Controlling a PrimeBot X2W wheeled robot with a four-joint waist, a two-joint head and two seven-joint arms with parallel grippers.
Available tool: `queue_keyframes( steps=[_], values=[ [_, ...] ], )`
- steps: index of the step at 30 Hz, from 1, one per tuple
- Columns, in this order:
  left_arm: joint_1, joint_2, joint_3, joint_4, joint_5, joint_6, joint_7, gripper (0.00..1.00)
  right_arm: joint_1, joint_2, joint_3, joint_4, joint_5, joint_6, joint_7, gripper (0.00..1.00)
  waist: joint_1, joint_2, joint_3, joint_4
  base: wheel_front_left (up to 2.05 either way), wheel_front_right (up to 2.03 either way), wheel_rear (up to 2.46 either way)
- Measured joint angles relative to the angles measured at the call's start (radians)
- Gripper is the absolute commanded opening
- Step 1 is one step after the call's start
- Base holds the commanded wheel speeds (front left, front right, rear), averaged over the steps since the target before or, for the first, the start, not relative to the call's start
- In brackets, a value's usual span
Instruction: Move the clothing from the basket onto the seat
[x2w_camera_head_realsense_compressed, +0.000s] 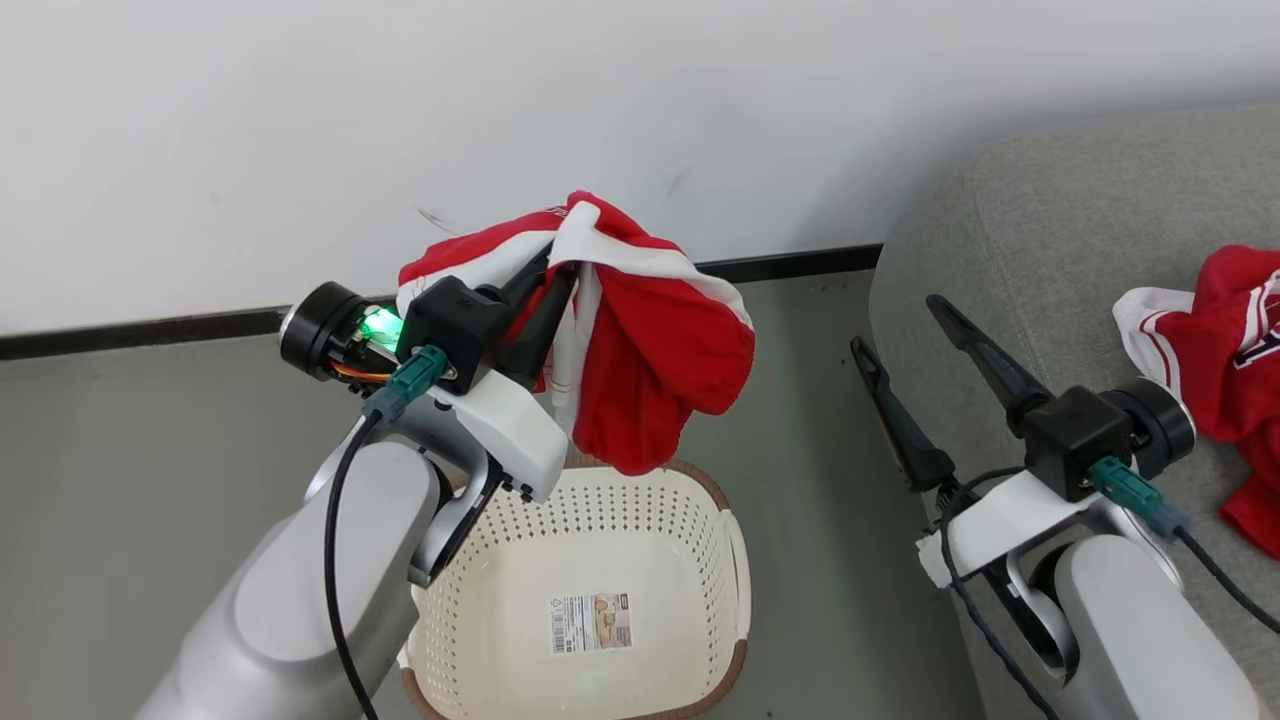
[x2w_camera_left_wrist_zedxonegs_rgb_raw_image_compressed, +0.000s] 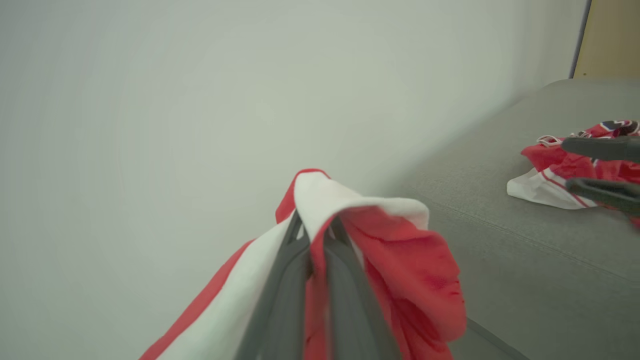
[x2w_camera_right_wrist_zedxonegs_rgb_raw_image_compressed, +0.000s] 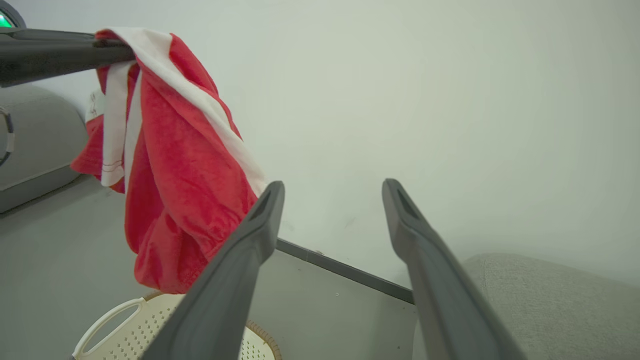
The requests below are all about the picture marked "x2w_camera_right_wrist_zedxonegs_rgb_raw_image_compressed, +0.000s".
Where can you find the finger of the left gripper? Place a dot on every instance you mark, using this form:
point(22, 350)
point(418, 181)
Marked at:
point(50, 36)
point(50, 62)

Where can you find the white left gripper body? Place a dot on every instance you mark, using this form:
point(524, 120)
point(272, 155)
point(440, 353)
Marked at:
point(7, 15)

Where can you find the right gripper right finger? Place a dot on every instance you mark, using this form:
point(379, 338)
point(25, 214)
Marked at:
point(440, 290)

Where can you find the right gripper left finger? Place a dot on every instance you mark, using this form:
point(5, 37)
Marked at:
point(225, 290)

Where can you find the red and white jersey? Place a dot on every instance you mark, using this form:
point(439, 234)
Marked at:
point(185, 185)

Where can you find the cream perforated laundry basket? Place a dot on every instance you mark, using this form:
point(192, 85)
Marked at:
point(125, 337)

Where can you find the grey upholstered furniture block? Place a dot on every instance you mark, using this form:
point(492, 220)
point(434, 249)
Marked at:
point(40, 135)

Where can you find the dark grey skirting board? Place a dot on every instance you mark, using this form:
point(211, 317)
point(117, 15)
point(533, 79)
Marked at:
point(350, 272)

